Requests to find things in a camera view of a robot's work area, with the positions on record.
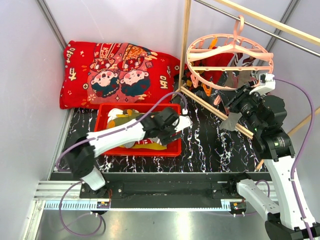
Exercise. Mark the metal hanging rod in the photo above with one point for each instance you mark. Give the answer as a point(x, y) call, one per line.
point(274, 35)

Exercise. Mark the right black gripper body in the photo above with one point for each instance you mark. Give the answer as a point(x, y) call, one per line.
point(244, 102)

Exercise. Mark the red patterned sock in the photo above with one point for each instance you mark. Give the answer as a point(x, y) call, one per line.
point(219, 60)

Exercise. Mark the red cartoon print pillow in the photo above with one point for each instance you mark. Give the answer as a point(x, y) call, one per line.
point(98, 73)

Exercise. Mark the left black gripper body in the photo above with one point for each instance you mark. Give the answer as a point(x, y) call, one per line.
point(167, 134)

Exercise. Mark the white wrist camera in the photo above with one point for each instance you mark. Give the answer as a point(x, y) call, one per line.
point(183, 122)
point(266, 84)

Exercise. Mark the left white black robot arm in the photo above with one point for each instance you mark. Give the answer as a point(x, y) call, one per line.
point(164, 127)

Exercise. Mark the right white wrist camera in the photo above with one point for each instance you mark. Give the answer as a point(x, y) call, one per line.
point(266, 84)

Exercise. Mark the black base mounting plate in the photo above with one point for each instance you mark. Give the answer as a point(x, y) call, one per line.
point(120, 185)

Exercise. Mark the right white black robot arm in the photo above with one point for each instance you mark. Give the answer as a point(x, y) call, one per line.
point(289, 218)

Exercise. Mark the olive green sock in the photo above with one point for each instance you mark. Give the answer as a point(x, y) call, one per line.
point(117, 117)

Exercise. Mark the red plastic basket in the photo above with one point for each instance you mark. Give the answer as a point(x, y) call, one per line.
point(142, 148)

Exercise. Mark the black argyle sock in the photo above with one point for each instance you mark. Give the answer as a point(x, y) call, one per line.
point(190, 82)

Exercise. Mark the black white striped sock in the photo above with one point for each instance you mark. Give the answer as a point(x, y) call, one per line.
point(239, 58)

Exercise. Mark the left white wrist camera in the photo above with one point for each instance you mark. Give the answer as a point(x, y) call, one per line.
point(183, 122)

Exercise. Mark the pink round clip hanger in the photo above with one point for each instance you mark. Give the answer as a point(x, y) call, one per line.
point(213, 44)

